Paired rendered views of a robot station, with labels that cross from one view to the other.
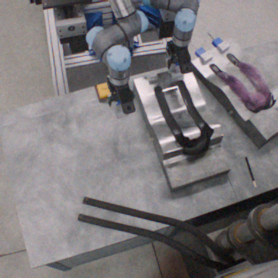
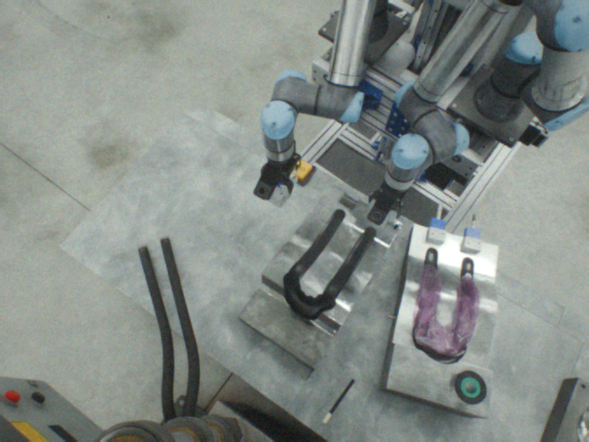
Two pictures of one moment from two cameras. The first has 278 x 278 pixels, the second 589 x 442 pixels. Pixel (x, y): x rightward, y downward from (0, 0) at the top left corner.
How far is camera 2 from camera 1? 66 cm
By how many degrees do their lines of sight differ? 21
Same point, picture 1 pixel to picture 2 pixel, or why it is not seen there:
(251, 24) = not seen: outside the picture
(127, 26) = (327, 97)
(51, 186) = (158, 201)
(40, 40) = not seen: hidden behind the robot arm
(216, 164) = (305, 345)
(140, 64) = (408, 198)
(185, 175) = (264, 319)
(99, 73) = (361, 171)
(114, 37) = (300, 96)
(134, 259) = (207, 360)
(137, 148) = (264, 249)
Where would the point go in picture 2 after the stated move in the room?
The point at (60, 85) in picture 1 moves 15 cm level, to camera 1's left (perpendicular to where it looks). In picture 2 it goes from (315, 147) to (300, 126)
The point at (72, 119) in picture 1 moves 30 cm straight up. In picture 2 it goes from (244, 167) to (233, 112)
